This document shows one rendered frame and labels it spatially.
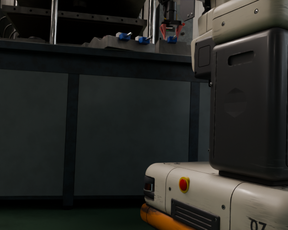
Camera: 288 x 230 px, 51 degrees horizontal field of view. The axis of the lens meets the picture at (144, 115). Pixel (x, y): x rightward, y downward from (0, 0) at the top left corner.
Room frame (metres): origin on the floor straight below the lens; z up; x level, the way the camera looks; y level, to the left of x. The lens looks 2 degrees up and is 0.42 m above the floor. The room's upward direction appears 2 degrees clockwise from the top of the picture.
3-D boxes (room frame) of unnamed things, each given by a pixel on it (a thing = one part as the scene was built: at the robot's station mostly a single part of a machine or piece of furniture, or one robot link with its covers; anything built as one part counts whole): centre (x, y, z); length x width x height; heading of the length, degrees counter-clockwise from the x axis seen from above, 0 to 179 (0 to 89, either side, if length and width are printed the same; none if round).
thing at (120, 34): (1.45, 0.10, 0.85); 0.13 x 0.05 x 0.05; 28
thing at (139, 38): (1.50, 0.01, 0.85); 0.13 x 0.05 x 0.05; 28
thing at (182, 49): (1.86, -0.15, 0.87); 0.50 x 0.26 x 0.14; 11
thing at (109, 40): (1.71, 0.19, 0.85); 0.50 x 0.26 x 0.11; 28
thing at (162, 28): (1.62, -0.11, 0.95); 0.07 x 0.07 x 0.09; 10
